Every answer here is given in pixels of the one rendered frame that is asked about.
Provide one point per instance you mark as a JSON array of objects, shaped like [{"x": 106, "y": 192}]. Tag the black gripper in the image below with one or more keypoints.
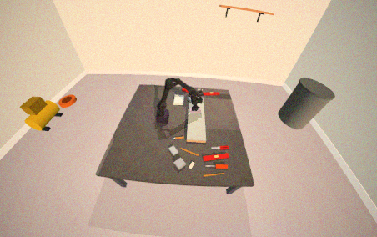
[{"x": 195, "y": 106}]

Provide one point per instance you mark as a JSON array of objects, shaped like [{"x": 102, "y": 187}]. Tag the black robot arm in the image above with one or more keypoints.
[{"x": 168, "y": 85}]

